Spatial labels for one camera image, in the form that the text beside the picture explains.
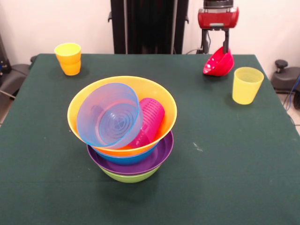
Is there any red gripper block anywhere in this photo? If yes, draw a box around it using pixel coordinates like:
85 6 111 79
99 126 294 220
197 6 240 55

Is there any large orange bowl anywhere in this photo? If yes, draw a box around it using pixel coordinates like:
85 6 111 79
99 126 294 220
67 75 178 157

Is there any dark green tablecloth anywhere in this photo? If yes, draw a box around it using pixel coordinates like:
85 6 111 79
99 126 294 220
0 53 300 225

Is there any blue cable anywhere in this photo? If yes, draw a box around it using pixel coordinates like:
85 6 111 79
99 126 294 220
288 76 300 107

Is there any orange yellow cup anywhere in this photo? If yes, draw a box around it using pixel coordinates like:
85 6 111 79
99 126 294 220
54 42 82 76

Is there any small red bowl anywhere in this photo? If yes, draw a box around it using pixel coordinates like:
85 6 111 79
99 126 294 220
202 46 235 77

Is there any large blue bowl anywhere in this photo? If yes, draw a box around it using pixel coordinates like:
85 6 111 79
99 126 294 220
90 140 161 165

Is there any black floor device with knob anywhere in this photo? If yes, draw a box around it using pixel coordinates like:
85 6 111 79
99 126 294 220
271 59 300 94

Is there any pale yellow translucent cup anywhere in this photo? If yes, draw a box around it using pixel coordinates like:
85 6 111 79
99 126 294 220
232 67 265 105

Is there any small blue bowl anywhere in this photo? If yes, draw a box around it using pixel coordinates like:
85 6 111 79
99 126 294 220
76 82 144 150

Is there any purple bowl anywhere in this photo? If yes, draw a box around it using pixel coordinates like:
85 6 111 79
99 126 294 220
86 128 174 176

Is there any green bowl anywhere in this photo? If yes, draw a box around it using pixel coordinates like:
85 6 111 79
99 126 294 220
98 165 161 184

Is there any purple cup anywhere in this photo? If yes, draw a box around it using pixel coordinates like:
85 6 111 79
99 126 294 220
128 97 165 149

